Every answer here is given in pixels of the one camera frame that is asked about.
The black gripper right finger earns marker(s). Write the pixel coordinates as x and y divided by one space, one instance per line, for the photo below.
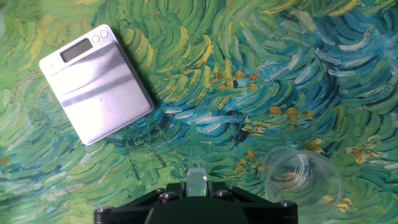
270 214

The clear plastic cup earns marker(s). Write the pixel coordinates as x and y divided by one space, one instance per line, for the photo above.
301 183

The green blue painted tablecloth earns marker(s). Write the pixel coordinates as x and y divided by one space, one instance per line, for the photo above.
248 77

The silver digital pocket scale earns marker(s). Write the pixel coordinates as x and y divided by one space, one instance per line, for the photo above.
96 87

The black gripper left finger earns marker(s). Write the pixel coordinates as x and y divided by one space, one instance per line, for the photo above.
124 214

